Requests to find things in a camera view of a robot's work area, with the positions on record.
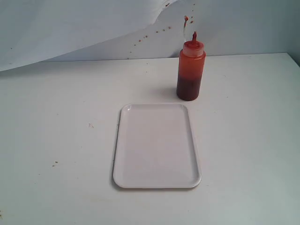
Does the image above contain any white backdrop sheet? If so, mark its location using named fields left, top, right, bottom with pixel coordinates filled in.
left=0, top=0, right=300, bottom=71

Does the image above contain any white rectangular plastic tray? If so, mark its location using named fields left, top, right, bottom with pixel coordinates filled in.
left=112, top=103, right=202, bottom=189

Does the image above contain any red sauce squeeze bottle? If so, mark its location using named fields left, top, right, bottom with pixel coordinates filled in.
left=176, top=30, right=206, bottom=101

